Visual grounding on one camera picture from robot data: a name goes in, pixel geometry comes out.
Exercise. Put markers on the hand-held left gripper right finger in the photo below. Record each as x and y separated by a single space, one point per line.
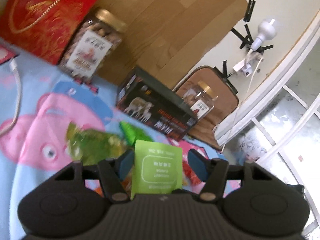
197 166

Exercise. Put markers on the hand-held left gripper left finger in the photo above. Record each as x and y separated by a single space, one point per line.
125 166

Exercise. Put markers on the light green snack packet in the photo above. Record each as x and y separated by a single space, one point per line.
157 170

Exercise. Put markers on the red snack packet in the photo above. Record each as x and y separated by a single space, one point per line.
188 172

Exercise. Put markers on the clear nut packet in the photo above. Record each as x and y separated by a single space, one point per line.
117 145

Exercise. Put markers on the bright green foil packet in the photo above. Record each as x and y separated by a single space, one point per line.
131 131

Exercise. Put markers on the dark green seaweed packet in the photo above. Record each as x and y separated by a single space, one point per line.
85 140

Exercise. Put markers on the black printed carton box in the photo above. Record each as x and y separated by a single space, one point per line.
155 110

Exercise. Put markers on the small clear jar gold lid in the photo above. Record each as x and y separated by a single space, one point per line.
200 100

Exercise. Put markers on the white power adapter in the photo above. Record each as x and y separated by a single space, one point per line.
243 68

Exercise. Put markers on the printed blue pink blanket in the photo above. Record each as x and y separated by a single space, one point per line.
30 92

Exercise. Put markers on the large nut jar gold lid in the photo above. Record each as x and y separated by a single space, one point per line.
92 47

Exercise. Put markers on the brown wooden board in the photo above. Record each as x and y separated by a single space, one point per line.
162 30

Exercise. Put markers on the white bulb lamp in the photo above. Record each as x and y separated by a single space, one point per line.
266 28

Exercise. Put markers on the flat red packet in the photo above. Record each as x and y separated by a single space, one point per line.
5 55

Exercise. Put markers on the white light bulb with socket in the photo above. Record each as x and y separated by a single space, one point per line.
249 10

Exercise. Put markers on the red gift bag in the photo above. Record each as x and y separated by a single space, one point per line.
50 17

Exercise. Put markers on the white window frame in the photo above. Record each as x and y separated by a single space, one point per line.
297 47

